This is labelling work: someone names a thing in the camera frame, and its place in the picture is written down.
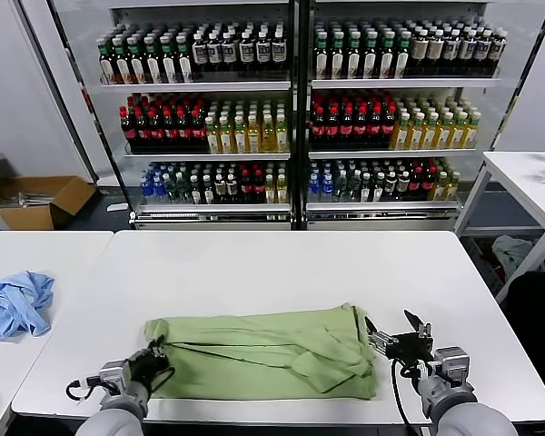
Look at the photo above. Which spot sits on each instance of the brown cardboard box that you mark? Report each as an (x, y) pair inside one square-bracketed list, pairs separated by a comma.
[(68, 200)]

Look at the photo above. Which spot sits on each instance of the glass cooler door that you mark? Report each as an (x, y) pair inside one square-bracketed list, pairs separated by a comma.
[(513, 68), (75, 97)]

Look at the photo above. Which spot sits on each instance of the metal rods bundle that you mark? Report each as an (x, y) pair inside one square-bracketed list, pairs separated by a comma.
[(32, 200)]

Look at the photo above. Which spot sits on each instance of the small dark bottle white cap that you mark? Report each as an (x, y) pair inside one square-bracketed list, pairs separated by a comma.
[(195, 193), (365, 191), (378, 191), (208, 193)]

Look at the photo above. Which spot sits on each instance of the large yellow tea bottle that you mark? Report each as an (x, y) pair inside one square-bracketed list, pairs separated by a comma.
[(226, 138), (240, 138), (400, 135), (459, 134), (254, 137), (268, 137), (282, 136), (431, 135), (416, 135), (471, 133), (445, 134), (213, 138)]

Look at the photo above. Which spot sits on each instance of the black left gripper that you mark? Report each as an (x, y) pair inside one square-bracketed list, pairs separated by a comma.
[(145, 365)]

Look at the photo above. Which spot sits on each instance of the green tinted water bottle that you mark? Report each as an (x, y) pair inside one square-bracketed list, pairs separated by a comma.
[(353, 190), (184, 192), (172, 193), (340, 190)]

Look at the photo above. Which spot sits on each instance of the blue label water bottle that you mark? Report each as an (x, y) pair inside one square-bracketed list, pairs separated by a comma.
[(160, 193), (314, 191), (146, 193), (327, 191)]

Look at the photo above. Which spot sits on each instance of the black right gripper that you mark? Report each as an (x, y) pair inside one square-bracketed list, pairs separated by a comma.
[(411, 347)]

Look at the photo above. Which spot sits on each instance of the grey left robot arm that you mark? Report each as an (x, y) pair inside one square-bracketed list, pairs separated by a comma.
[(113, 418)]

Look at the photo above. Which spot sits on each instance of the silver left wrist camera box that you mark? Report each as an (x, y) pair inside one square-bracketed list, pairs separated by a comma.
[(113, 374)]

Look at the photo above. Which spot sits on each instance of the green cap dark tea bottle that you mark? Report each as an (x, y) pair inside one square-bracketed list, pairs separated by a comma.
[(168, 64), (121, 66), (152, 65), (184, 63), (106, 66), (337, 61), (320, 61), (370, 61), (387, 60), (402, 60), (136, 65), (353, 61)]

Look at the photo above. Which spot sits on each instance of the beverage cooler cabinet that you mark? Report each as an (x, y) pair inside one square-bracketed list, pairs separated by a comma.
[(381, 220), (209, 222)]

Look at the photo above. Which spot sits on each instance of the white cap beige label bottle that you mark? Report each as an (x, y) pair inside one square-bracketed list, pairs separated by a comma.
[(435, 50), (419, 50)]

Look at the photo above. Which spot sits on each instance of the black mesh basket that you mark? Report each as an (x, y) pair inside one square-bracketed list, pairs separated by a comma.
[(483, 268)]

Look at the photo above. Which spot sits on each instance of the pale clothes pile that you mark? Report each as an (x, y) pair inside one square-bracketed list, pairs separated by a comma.
[(513, 252)]

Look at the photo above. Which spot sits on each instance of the white side table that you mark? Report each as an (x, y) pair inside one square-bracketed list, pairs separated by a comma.
[(518, 177)]

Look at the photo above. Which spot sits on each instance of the crumpled light blue shirt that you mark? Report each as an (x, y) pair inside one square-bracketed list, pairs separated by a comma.
[(18, 304)]

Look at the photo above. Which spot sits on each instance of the white cooler shelf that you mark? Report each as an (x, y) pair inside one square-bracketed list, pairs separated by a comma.
[(209, 156), (381, 205), (213, 208), (390, 154), (404, 83), (195, 86)]

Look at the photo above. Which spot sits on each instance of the white cap blue label bottle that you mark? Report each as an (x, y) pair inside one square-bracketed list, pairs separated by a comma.
[(215, 54), (482, 49), (263, 52), (466, 50), (498, 48), (450, 50), (230, 53), (200, 54), (246, 53), (279, 52)]

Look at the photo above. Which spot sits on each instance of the small red cap cola bottle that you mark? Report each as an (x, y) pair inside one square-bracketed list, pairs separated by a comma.
[(245, 190), (415, 186), (258, 190), (428, 186)]

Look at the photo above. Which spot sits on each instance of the small dark bottle beige label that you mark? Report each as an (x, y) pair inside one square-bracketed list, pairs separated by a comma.
[(220, 190), (390, 187), (232, 190), (403, 187)]

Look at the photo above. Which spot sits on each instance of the light green polo shirt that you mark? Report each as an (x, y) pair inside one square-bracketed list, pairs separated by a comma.
[(254, 345)]

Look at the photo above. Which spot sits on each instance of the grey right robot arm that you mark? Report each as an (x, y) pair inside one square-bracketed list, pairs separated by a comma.
[(477, 422)]

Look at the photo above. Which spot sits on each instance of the large red cap cola bottle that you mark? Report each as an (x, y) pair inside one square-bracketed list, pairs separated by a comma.
[(183, 131), (169, 131), (317, 129), (388, 128), (127, 131), (345, 129), (155, 131), (197, 131), (360, 129), (331, 129), (374, 129), (141, 131)]

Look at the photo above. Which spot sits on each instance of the small yellow tea bottle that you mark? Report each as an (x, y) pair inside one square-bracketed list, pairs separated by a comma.
[(281, 192), (440, 190), (453, 188), (270, 193)]

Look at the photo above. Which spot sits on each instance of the white paper sheet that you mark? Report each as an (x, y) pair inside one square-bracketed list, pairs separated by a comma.
[(118, 208)]

